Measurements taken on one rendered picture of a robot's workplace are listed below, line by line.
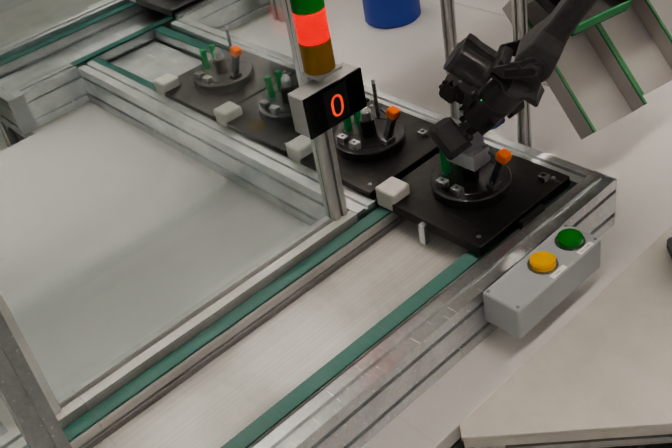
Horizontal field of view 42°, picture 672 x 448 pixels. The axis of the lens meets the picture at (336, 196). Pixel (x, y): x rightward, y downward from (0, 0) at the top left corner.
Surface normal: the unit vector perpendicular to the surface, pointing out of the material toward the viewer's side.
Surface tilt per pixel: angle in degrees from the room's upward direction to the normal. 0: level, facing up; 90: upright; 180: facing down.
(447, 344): 90
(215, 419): 0
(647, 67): 45
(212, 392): 0
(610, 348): 0
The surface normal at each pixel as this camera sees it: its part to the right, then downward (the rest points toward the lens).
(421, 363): 0.67, 0.34
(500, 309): -0.73, 0.49
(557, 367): -0.16, -0.80
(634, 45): 0.26, -0.27
